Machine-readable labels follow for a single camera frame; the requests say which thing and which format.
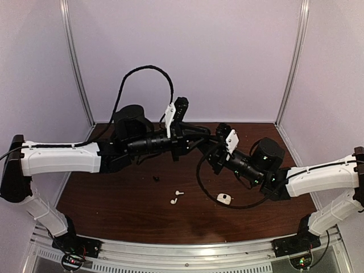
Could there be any aluminium frame post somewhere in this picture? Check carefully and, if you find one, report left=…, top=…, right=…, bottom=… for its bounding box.
left=275, top=0, right=310, bottom=127
left=59, top=0, right=95, bottom=127

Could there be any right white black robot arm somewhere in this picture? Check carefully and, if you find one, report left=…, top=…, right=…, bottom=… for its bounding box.
left=196, top=138, right=363, bottom=251

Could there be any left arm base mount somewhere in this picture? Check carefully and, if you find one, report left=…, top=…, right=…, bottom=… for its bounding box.
left=52, top=233, right=102, bottom=258

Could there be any right aluminium frame post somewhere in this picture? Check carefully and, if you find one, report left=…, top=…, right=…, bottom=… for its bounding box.
left=275, top=0, right=310, bottom=127

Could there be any aluminium front rail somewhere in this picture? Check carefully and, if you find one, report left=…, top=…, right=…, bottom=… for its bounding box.
left=20, top=225, right=354, bottom=272

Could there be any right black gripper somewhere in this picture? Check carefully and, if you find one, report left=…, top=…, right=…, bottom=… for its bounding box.
left=197, top=140, right=264, bottom=185

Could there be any left black braided cable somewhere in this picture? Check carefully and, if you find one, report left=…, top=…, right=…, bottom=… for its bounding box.
left=28, top=65, right=175, bottom=149

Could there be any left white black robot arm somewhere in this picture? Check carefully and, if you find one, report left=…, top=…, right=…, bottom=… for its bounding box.
left=1, top=104, right=210, bottom=253

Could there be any left aluminium frame post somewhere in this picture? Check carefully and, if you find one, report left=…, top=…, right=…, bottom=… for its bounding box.
left=59, top=0, right=95, bottom=127

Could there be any left circuit board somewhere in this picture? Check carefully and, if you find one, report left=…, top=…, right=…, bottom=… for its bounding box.
left=61, top=254, right=85, bottom=271

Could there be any right circuit board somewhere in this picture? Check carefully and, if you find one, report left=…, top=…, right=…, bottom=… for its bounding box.
left=289, top=255, right=313, bottom=270

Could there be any black braided cable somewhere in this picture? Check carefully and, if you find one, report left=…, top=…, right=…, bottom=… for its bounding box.
left=28, top=65, right=175, bottom=149
left=196, top=147, right=274, bottom=210

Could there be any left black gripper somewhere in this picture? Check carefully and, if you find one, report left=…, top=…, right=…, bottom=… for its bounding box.
left=126, top=122, right=210, bottom=162

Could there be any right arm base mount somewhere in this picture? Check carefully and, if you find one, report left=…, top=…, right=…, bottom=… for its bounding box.
left=272, top=232, right=321, bottom=258

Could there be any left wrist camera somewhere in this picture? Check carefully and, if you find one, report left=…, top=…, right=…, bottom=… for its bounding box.
left=164, top=97, right=189, bottom=139

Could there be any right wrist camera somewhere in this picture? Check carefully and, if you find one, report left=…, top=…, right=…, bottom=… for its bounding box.
left=216, top=123, right=239, bottom=154

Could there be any right black braided cable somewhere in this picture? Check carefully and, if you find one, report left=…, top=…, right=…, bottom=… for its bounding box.
left=196, top=147, right=274, bottom=210

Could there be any circuit board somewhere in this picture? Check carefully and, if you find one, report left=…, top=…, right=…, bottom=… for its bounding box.
left=289, top=255, right=313, bottom=270
left=61, top=254, right=85, bottom=271

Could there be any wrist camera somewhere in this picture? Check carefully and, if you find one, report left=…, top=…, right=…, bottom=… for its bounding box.
left=216, top=123, right=239, bottom=154
left=164, top=97, right=189, bottom=139

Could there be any white earbud charging case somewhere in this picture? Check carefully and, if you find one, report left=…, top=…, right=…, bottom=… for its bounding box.
left=217, top=193, right=231, bottom=205

